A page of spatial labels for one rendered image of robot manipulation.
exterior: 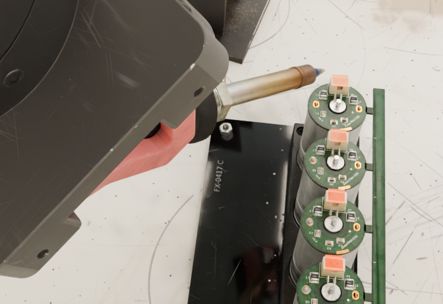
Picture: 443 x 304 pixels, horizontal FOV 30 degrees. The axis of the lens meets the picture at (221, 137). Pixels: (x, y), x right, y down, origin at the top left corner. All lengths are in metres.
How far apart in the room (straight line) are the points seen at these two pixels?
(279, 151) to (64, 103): 0.24
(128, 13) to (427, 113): 0.29
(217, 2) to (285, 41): 0.05
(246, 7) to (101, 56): 0.30
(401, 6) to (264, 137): 0.13
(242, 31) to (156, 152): 0.21
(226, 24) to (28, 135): 0.29
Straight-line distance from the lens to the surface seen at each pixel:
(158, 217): 0.39
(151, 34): 0.16
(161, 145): 0.25
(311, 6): 0.47
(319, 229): 0.32
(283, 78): 0.30
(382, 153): 0.34
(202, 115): 0.26
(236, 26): 0.45
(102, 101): 0.16
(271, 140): 0.40
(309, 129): 0.35
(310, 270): 0.31
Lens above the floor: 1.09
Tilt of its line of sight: 56 degrees down
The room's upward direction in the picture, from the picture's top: 3 degrees clockwise
